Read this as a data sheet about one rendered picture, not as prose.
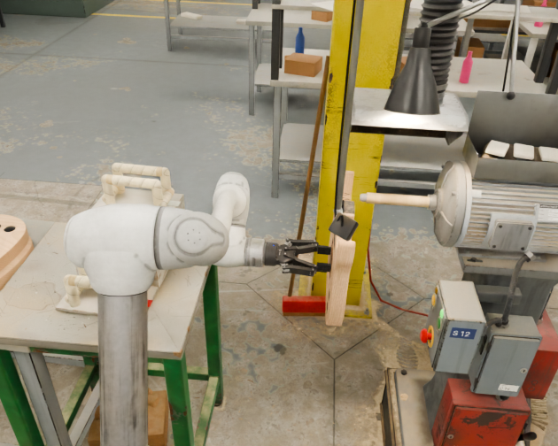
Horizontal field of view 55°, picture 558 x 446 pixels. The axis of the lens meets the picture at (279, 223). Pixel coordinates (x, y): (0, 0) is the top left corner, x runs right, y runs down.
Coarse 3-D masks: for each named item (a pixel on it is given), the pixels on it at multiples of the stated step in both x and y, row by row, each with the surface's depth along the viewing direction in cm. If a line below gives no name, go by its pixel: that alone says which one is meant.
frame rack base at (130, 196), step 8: (128, 192) 184; (136, 192) 184; (144, 192) 184; (120, 200) 180; (128, 200) 180; (136, 200) 180; (144, 200) 180; (152, 200) 180; (176, 200) 181; (184, 208) 187
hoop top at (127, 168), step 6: (114, 168) 178; (120, 168) 177; (126, 168) 177; (132, 168) 177; (138, 168) 177; (144, 168) 177; (150, 168) 176; (156, 168) 176; (162, 168) 176; (144, 174) 178; (150, 174) 177; (156, 174) 177; (162, 174) 176
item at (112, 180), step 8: (104, 176) 171; (112, 176) 171; (120, 176) 171; (112, 184) 172; (120, 184) 171; (128, 184) 170; (136, 184) 170; (144, 184) 169; (152, 184) 169; (160, 184) 170
